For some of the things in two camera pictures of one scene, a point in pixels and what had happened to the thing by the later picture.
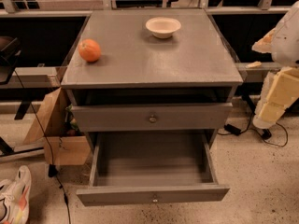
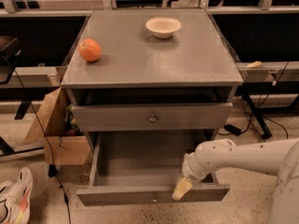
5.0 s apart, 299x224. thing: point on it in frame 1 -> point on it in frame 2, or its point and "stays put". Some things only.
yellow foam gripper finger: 284,91 -> 182,189
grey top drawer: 164,117 stays put
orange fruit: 89,49 stays put
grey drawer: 151,167 stays put
